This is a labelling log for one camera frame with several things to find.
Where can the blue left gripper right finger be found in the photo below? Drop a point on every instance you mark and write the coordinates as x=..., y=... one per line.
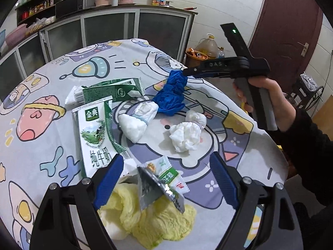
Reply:
x=224, y=179

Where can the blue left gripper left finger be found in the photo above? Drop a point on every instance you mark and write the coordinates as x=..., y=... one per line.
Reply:
x=108, y=181

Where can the white green milk carton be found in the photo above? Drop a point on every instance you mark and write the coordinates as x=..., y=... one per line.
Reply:
x=98, y=146

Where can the yellow paper towel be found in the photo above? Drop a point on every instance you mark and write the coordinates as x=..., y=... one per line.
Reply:
x=122, y=216

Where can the silver foil snack wrapper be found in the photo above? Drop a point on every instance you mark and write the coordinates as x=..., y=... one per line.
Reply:
x=157, y=178

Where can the white tissue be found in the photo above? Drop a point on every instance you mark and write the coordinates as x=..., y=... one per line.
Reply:
x=134, y=126
x=186, y=136

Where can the blue cloth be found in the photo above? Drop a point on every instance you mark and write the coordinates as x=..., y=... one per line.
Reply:
x=170, y=98

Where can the person's right forearm black sleeve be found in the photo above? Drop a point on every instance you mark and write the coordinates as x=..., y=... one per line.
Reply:
x=310, y=152

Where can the grey glass-front kitchen cabinet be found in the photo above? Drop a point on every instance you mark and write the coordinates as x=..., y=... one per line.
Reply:
x=167, y=29

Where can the person's right hand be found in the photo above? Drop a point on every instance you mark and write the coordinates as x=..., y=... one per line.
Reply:
x=284, y=112

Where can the small clear water bottle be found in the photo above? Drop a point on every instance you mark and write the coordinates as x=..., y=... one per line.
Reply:
x=221, y=53

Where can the large cooking oil jug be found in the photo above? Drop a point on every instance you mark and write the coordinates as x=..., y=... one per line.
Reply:
x=208, y=46

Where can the brown wooden door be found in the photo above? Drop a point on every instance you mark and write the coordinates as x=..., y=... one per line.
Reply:
x=286, y=35

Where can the dark wooden stool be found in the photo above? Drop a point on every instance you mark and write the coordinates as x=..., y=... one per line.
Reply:
x=305, y=92

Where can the cartoon printed tablecloth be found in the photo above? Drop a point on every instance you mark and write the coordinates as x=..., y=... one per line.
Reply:
x=40, y=143

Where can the pink plastic basin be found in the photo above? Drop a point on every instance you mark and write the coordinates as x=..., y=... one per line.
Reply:
x=16, y=36

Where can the black microwave oven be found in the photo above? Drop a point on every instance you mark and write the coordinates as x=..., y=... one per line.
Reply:
x=66, y=7

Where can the black spice shelf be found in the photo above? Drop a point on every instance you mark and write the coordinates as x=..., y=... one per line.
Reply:
x=28, y=12

